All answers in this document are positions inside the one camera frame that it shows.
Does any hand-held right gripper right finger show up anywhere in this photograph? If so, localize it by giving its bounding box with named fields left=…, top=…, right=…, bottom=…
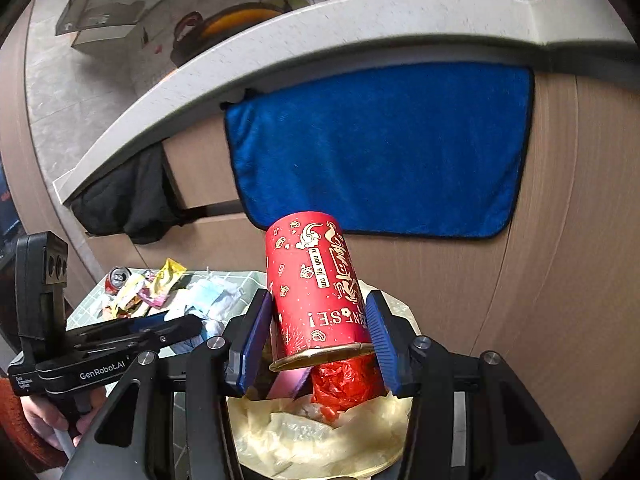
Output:
left=365, top=290, right=583, bottom=480

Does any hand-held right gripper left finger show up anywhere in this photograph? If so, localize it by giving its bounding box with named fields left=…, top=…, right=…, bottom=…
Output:
left=62, top=287, right=273, bottom=480

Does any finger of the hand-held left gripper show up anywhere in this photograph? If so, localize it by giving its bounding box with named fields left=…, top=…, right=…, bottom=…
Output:
left=117, top=310, right=171, bottom=329
left=67, top=314, right=203, bottom=356

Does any red paper cup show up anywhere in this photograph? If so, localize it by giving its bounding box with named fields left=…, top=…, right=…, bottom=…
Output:
left=265, top=211, right=376, bottom=372

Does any beige plastic bag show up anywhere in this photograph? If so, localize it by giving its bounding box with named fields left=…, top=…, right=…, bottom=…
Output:
left=227, top=280, right=421, bottom=478

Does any person's left hand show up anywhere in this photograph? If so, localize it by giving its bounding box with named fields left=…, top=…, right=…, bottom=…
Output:
left=22, top=387, right=108, bottom=453

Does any light blue face mask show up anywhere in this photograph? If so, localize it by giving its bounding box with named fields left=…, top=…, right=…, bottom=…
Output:
left=167, top=274, right=247, bottom=323

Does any pile of snack wrappers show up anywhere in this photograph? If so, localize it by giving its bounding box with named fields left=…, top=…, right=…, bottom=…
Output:
left=97, top=257, right=188, bottom=321

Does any red soda can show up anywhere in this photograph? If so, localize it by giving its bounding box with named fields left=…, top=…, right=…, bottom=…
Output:
left=105, top=266, right=133, bottom=296

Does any green grid tablecloth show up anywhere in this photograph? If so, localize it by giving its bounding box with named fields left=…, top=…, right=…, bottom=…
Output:
left=65, top=270, right=268, bottom=361

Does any pink packet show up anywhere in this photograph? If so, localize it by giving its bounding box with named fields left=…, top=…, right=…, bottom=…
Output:
left=265, top=367, right=311, bottom=401

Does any red plastic bag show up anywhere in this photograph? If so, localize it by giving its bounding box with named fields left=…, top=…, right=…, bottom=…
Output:
left=310, top=355, right=388, bottom=421

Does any black cloth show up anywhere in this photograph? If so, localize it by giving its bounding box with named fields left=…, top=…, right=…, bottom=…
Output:
left=70, top=147, right=188, bottom=246

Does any blue towel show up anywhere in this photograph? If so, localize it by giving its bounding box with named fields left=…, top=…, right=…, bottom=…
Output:
left=223, top=62, right=536, bottom=241

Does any grey stone counter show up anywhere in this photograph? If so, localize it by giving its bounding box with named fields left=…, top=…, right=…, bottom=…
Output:
left=25, top=0, right=640, bottom=206

